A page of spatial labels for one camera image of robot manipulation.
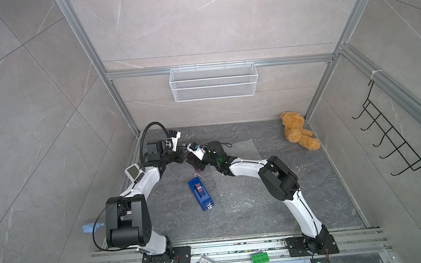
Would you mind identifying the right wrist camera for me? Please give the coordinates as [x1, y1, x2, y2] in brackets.
[187, 142, 206, 161]

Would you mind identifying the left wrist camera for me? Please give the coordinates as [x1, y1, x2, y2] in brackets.
[166, 129, 181, 152]

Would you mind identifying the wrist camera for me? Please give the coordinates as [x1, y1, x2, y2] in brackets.
[187, 142, 206, 161]
[166, 129, 181, 152]

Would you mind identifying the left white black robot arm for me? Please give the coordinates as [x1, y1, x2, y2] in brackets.
[92, 122, 185, 258]

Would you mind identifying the blue tape dispenser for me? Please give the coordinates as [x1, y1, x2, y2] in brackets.
[188, 177, 214, 212]

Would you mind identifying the black wall hook rack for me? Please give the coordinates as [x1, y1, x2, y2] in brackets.
[352, 81, 421, 176]

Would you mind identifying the white digital clock display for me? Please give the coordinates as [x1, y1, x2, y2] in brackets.
[124, 163, 143, 183]

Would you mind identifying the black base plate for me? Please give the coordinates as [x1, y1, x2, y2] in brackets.
[284, 235, 340, 257]
[142, 246, 192, 263]

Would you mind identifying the brown teddy bear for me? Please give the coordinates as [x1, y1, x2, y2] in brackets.
[281, 111, 321, 151]

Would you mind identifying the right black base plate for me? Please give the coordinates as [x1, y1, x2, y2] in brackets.
[284, 235, 340, 257]

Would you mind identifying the green toy brick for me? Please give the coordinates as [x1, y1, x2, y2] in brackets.
[251, 252, 270, 263]

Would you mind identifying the white wire mesh basket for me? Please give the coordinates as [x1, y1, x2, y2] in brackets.
[169, 63, 258, 103]

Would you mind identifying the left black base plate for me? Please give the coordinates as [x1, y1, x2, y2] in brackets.
[142, 246, 192, 263]

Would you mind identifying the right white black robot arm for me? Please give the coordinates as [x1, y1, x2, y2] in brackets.
[188, 141, 330, 254]

